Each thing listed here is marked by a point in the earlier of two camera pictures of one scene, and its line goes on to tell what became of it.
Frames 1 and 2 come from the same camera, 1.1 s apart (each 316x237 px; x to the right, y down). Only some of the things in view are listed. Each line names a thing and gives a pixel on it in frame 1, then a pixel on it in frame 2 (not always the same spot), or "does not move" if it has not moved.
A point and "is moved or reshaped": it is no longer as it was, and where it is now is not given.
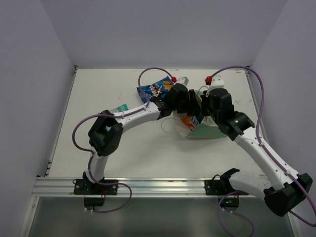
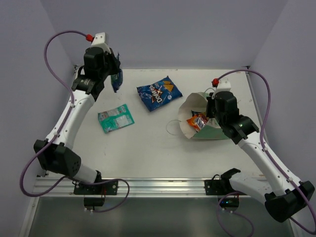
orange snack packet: [192, 122] is moved or reshaped
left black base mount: [94, 193] does not move
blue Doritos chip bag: [157, 90] does not move
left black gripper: [188, 99] → [113, 63]
